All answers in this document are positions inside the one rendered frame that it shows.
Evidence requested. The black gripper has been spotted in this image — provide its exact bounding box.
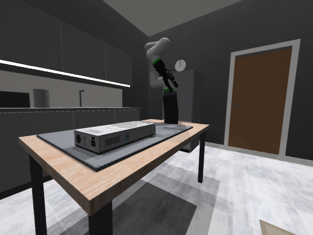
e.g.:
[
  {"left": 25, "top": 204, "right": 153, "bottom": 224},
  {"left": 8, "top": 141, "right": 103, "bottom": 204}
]
[{"left": 158, "top": 66, "right": 178, "bottom": 92}]

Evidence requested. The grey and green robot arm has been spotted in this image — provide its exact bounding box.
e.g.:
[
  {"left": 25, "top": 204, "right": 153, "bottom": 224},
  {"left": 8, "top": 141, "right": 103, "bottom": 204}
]
[{"left": 144, "top": 38, "right": 177, "bottom": 96}]

